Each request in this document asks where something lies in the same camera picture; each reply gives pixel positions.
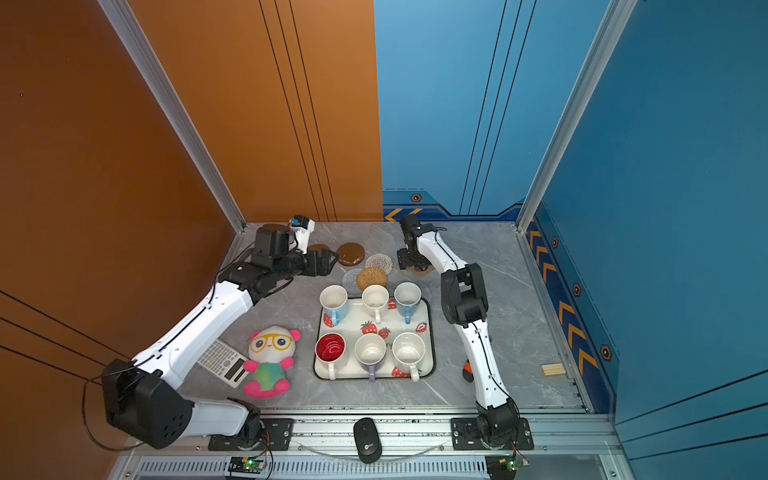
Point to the matte brown round coaster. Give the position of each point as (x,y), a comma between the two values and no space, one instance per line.
(319,248)

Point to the white woven round coaster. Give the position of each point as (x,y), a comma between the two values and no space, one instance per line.
(382,262)

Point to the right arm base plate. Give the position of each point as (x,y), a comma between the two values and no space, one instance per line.
(466,435)

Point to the purple mug front middle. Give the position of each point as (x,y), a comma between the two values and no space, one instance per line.
(370,351)

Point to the light blue mug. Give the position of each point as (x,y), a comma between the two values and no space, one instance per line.
(334,300)

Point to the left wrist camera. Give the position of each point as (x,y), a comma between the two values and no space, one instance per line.
(302,228)

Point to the white calculator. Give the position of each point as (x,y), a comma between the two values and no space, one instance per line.
(225,363)

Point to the pink panda plush toy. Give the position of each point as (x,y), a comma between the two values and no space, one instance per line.
(271,354)

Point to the tan rattan round coaster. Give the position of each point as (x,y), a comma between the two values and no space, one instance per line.
(371,276)

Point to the black computer mouse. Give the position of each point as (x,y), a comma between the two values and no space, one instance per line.
(367,440)

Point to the white mug front right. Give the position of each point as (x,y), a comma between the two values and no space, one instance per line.
(408,351)

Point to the black orange utility knife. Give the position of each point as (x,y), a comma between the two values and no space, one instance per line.
(467,372)

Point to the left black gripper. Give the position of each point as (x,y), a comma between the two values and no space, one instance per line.
(314,269)

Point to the green circuit board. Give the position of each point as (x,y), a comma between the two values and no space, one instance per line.
(504,467)
(248,467)

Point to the white strawberry tray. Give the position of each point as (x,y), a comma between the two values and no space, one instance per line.
(357,323)

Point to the small wooden block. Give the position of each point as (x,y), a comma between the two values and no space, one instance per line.
(553,369)

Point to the glossy brown round coaster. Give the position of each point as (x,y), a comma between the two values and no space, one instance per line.
(351,254)

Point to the right green circuit board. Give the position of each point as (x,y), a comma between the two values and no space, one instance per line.
(504,467)

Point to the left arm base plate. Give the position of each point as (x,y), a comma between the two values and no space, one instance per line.
(272,434)

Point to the white mug back middle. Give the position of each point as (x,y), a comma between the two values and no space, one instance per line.
(375,300)

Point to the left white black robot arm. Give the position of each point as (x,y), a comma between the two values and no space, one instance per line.
(141,396)

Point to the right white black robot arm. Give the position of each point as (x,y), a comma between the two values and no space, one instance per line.
(465,305)

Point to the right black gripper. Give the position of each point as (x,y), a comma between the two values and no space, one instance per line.
(403,260)

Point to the left green circuit board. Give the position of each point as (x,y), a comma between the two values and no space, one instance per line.
(248,467)

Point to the white mug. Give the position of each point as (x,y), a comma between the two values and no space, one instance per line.
(408,351)
(375,300)

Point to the grey woven round coaster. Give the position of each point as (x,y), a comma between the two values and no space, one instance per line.
(349,282)

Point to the brown paw print coaster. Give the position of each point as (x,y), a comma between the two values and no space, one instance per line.
(423,273)

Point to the red inside mug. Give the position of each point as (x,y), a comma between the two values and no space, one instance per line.
(331,351)

